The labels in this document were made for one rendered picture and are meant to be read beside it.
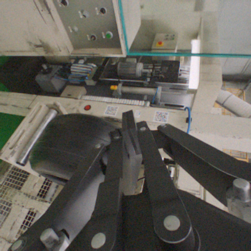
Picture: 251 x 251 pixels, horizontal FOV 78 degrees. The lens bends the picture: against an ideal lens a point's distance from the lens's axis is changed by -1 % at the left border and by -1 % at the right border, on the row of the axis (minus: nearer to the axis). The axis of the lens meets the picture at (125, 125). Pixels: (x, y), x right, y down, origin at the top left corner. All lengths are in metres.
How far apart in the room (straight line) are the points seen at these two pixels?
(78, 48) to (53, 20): 0.20
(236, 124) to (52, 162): 0.84
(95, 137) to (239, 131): 0.66
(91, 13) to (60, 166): 0.76
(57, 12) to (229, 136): 1.09
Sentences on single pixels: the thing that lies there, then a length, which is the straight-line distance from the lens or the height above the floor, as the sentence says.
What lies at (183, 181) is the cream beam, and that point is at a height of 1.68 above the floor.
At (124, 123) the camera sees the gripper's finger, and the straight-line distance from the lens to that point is 0.17.
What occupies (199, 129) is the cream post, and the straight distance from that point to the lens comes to 0.85.
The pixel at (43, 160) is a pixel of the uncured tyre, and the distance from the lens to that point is 0.70.
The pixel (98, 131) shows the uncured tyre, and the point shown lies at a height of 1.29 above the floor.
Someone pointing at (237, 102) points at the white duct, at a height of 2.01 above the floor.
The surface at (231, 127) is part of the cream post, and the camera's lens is 0.90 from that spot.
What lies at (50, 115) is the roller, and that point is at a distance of 0.98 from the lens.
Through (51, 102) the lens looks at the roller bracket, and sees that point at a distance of 0.99.
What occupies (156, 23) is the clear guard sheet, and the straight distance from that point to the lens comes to 0.88.
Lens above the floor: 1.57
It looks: 16 degrees down
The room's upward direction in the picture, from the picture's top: 98 degrees clockwise
